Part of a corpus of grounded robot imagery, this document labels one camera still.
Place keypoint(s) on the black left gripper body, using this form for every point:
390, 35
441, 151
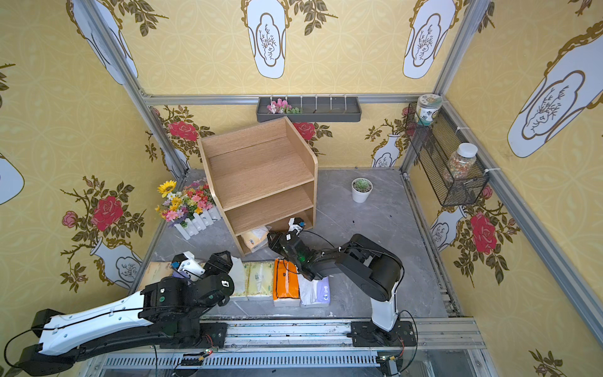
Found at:
217, 264

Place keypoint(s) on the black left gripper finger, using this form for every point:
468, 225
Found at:
226, 261
213, 265

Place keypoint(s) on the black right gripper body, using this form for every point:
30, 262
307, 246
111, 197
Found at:
280, 242

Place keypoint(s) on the white floral tissue pack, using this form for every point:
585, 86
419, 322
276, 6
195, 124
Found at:
240, 276

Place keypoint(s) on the purple tissue pack bottom shelf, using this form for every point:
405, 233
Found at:
314, 294

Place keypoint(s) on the purple Vinda tissue pack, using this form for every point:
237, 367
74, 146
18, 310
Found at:
179, 274

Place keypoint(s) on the yellow floral tissue pack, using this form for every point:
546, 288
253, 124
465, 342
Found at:
260, 284

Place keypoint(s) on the orange white tissue box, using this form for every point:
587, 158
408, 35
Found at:
286, 291

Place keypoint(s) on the orange cream tissue pack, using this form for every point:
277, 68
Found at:
154, 272

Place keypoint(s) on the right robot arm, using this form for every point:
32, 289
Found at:
372, 268

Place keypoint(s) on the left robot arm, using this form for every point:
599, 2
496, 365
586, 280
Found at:
163, 314

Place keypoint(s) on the orange tissue pack bottom shelf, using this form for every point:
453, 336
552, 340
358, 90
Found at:
256, 239

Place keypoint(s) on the wooden shelf unit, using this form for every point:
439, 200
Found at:
261, 176

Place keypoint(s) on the artificial flowers white fence planter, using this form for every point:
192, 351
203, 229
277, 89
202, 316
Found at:
190, 210

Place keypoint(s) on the small potted cactus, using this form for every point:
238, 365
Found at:
361, 190

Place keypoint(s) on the pink flowers in tray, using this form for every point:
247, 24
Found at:
281, 106

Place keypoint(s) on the glass jar white lid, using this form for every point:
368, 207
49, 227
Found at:
460, 162

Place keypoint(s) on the printed jar on basket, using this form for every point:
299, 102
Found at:
428, 107

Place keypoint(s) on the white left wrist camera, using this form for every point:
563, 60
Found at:
187, 262

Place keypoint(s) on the metal base rail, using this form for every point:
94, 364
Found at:
418, 347

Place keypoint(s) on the grey wall tray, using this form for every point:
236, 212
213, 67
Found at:
314, 109

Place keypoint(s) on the black wire wall basket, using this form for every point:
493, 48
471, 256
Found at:
453, 183

